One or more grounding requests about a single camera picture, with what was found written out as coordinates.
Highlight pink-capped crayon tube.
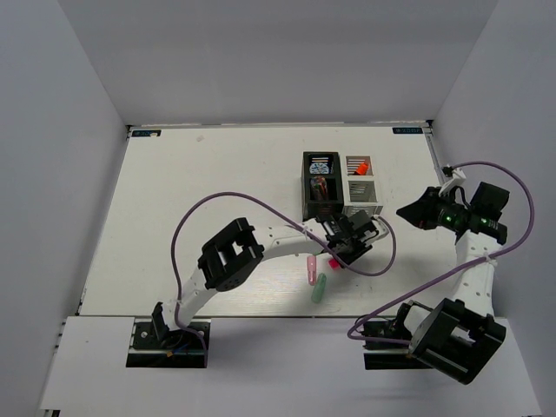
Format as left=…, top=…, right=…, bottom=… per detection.
left=309, top=175, right=329, bottom=201

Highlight orange cap black highlighter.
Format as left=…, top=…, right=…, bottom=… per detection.
left=353, top=162, right=369, bottom=176

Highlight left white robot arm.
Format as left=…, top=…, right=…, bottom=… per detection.
left=152, top=211, right=389, bottom=347

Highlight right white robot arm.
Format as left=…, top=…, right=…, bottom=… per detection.
left=392, top=182, right=509, bottom=385

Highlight pink cap black highlighter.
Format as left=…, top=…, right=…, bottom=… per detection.
left=328, top=258, right=341, bottom=270

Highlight white metal organizer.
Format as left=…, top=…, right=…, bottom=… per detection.
left=340, top=156, right=384, bottom=216

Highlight pink translucent eraser pen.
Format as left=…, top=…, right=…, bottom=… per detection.
left=306, top=255, right=317, bottom=286

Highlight green translucent eraser pen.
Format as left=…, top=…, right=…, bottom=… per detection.
left=310, top=273, right=328, bottom=304

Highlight black metal organizer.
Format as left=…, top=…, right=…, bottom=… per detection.
left=301, top=151, right=344, bottom=221

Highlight right blue table label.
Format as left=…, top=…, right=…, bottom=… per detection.
left=392, top=127, right=423, bottom=135

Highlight blue table label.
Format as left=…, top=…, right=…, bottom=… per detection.
left=392, top=127, right=423, bottom=135
left=131, top=129, right=162, bottom=137

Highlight left blue table label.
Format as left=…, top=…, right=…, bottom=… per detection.
left=131, top=129, right=162, bottom=137

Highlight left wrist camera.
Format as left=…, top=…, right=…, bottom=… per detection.
left=371, top=215, right=390, bottom=241

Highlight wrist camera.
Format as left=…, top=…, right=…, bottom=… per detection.
left=439, top=165, right=467, bottom=195
left=371, top=215, right=390, bottom=241

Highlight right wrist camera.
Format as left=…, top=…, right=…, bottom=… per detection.
left=439, top=165, right=467, bottom=195

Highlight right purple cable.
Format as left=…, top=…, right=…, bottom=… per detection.
left=346, top=161, right=536, bottom=347

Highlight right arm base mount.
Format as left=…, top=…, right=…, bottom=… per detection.
left=359, top=319, right=430, bottom=370

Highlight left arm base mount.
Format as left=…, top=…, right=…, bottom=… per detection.
left=126, top=318, right=208, bottom=369

